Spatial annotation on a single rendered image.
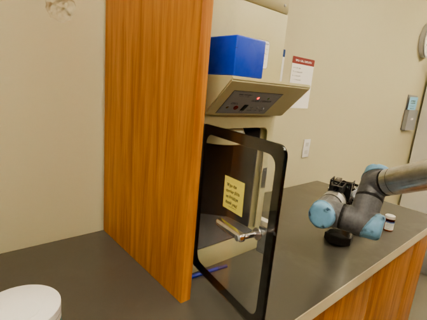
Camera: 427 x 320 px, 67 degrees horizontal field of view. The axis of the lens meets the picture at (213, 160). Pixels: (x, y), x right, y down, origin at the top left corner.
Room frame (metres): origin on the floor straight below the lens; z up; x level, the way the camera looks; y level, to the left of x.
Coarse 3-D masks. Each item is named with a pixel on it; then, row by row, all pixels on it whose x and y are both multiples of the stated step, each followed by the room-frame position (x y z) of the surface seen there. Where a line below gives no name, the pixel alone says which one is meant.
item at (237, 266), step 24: (216, 144) 0.75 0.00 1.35; (240, 144) 0.67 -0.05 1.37; (264, 144) 0.61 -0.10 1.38; (216, 168) 0.75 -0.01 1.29; (240, 168) 0.67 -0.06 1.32; (264, 168) 0.60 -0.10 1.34; (216, 192) 0.74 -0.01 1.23; (264, 192) 0.60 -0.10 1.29; (216, 216) 0.73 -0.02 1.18; (264, 216) 0.59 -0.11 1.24; (216, 240) 0.72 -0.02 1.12; (264, 240) 0.58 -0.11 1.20; (216, 264) 0.71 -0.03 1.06; (240, 264) 0.64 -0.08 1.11; (264, 264) 0.57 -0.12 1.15; (216, 288) 0.70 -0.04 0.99; (240, 288) 0.63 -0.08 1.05; (264, 288) 0.57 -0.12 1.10; (240, 312) 0.62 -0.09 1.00; (264, 312) 0.56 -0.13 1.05
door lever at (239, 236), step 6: (216, 222) 0.64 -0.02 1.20; (222, 222) 0.62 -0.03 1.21; (222, 228) 0.62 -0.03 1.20; (228, 228) 0.60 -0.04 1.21; (234, 228) 0.60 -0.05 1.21; (258, 228) 0.60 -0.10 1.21; (234, 234) 0.58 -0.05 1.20; (240, 234) 0.57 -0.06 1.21; (246, 234) 0.58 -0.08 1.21; (252, 234) 0.59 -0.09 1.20; (258, 234) 0.59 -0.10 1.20; (240, 240) 0.57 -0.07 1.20; (258, 240) 0.59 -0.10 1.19
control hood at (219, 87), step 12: (216, 84) 0.78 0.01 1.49; (228, 84) 0.75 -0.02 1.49; (240, 84) 0.77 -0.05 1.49; (252, 84) 0.80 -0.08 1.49; (264, 84) 0.82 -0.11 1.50; (276, 84) 0.85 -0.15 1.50; (288, 84) 0.88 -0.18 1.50; (300, 84) 0.92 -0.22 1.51; (216, 96) 0.78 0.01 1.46; (228, 96) 0.79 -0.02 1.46; (288, 96) 0.93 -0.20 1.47; (300, 96) 0.97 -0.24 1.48; (216, 108) 0.81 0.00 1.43; (276, 108) 0.96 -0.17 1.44; (288, 108) 1.00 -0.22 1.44
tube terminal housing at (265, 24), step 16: (224, 0) 0.87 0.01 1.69; (240, 0) 0.90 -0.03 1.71; (224, 16) 0.87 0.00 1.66; (240, 16) 0.91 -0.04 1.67; (256, 16) 0.95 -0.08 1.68; (272, 16) 0.99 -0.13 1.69; (224, 32) 0.87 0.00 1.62; (240, 32) 0.91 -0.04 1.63; (256, 32) 0.95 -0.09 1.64; (272, 32) 1.00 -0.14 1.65; (272, 48) 1.01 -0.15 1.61; (272, 64) 1.01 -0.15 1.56; (272, 80) 1.02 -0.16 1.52; (272, 128) 1.04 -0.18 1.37; (192, 272) 0.84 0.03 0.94
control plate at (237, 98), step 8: (232, 96) 0.80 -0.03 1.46; (240, 96) 0.81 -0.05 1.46; (248, 96) 0.83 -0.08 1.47; (256, 96) 0.85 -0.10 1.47; (264, 96) 0.87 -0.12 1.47; (272, 96) 0.89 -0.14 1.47; (280, 96) 0.91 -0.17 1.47; (224, 104) 0.81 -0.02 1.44; (232, 104) 0.83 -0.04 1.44; (240, 104) 0.85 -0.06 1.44; (248, 104) 0.87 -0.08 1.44; (256, 104) 0.89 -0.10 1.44; (264, 104) 0.91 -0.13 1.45; (272, 104) 0.93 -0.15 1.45; (216, 112) 0.83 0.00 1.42; (224, 112) 0.84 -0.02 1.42; (232, 112) 0.86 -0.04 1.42; (240, 112) 0.88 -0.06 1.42; (248, 112) 0.90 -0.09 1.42; (256, 112) 0.93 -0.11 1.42; (264, 112) 0.95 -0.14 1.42
